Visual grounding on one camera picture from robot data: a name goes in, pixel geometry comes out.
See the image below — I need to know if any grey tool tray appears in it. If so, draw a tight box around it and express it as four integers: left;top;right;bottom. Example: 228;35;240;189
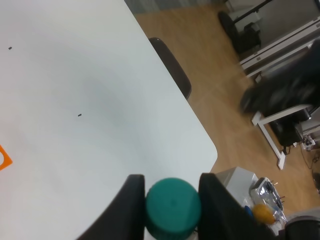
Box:
249;177;284;211

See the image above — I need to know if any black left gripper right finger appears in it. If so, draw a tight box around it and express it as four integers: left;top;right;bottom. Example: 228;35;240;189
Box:
197;173;276;240

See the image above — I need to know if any yellow ball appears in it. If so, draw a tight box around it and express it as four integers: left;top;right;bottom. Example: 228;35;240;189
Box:
251;204;276;225

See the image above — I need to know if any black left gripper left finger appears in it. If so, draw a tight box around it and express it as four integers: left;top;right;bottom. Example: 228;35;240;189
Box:
79;174;145;240

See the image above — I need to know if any orange test tube rack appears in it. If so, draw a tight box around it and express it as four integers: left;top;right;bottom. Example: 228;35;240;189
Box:
0;145;13;171

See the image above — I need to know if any dark chair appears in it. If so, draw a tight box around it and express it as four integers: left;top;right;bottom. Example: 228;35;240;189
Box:
148;37;192;100

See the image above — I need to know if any test tube with teal cap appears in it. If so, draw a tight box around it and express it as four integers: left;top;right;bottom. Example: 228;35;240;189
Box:
145;178;202;240

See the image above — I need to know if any white box on floor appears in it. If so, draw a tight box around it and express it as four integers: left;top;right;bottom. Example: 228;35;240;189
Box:
215;167;258;205

